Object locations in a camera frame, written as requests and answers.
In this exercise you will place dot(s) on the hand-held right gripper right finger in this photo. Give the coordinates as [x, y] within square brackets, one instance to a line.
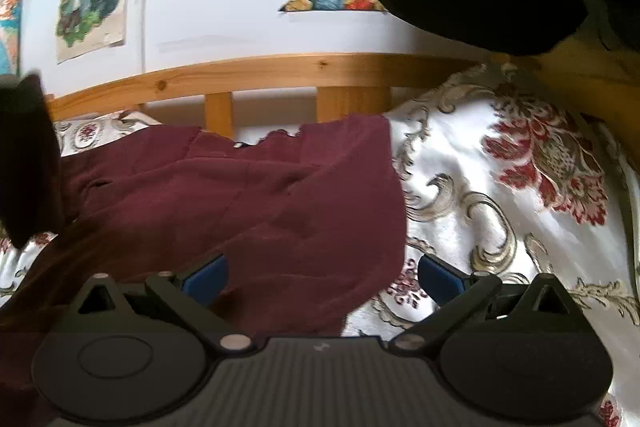
[440, 279]

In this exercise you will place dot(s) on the blue orange wall poster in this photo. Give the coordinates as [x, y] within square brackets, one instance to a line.
[11, 29]

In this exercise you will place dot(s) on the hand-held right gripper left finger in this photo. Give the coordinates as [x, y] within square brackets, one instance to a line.
[206, 279]

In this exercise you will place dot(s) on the yellow wooden board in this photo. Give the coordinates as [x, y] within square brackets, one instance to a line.
[595, 77]

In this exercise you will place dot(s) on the wooden bed frame rail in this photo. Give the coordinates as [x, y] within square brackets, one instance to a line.
[280, 69]

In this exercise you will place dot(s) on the white floral bedspread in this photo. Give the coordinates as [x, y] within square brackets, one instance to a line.
[475, 217]

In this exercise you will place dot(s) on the maroon shirt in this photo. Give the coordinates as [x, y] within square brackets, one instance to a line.
[225, 202]

